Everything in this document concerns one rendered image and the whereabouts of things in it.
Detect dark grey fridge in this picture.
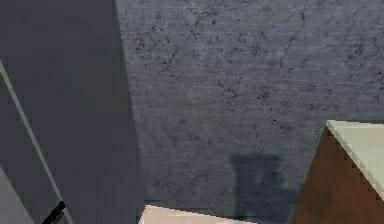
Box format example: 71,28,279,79
0,0,148,224

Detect brown cabinet with cream worktop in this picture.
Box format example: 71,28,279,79
288,119,384,224

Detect black fridge handle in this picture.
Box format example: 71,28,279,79
41,200,67,224

